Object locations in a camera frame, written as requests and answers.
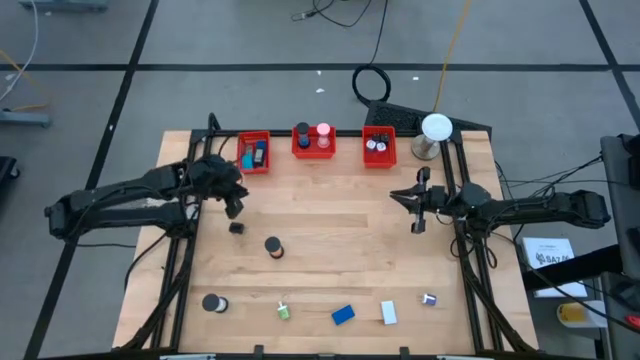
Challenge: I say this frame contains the grey metal floor base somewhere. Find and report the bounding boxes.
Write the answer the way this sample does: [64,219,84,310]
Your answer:
[19,0,109,12]
[0,108,54,129]

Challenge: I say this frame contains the white printed box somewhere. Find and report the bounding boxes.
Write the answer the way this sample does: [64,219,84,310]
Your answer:
[521,236,590,300]

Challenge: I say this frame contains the orange floor cable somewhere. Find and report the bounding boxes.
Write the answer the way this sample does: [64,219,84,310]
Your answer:
[0,48,51,112]

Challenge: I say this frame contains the orange sand hourglass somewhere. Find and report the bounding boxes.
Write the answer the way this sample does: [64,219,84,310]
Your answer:
[263,235,286,261]

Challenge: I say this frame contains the black perforated panel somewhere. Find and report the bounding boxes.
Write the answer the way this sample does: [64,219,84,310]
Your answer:
[363,99,494,135]

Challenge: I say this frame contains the looped black floor cable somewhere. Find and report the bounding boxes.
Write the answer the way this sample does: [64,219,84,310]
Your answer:
[291,0,374,29]

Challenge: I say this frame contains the red plastic basket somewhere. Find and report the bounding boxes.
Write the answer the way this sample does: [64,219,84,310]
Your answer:
[236,130,272,175]
[362,125,399,169]
[291,125,338,160]

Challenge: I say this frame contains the yellow and white roll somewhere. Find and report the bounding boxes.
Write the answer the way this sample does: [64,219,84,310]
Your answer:
[556,299,609,330]

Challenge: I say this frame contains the thick yellow hanging cable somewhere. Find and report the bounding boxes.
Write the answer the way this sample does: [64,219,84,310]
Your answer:
[432,0,474,112]

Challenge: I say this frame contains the white sand hourglass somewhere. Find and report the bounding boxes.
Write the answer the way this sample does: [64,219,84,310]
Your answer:
[201,292,230,315]

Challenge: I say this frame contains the black arm supply cables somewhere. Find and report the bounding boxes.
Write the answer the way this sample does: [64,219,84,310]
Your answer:
[494,154,606,206]

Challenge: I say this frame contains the black aluminium table frame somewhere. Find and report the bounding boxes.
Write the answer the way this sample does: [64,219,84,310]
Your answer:
[119,112,539,360]

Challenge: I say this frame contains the black equipment cart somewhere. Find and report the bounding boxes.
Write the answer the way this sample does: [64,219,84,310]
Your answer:
[599,132,640,360]

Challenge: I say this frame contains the black floor foot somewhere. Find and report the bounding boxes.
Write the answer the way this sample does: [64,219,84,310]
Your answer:
[0,155,21,194]

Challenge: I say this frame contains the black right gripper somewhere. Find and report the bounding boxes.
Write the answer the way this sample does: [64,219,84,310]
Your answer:
[389,167,465,235]

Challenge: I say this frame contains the white floor cable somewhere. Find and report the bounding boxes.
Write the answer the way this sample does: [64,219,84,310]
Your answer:
[0,0,41,104]

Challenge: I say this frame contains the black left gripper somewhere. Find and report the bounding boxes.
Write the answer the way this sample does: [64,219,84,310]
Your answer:
[196,153,250,220]

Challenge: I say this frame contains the pink hourglass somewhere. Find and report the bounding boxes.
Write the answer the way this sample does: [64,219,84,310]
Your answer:
[315,122,332,150]

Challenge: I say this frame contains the white mushroom table lamp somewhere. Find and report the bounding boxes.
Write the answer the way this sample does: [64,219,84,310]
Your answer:
[410,112,454,162]

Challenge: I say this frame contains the white flat plastic case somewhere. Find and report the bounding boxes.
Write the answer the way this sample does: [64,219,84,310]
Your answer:
[380,299,399,327]

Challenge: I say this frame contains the coiled black floor cable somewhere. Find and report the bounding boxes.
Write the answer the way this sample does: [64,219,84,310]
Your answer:
[351,64,393,107]

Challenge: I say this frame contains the blue sand hourglass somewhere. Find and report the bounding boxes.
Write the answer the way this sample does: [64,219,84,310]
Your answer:
[295,121,312,150]

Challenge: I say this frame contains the black diagonal bar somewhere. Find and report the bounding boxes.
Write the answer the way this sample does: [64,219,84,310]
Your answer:
[522,243,626,292]

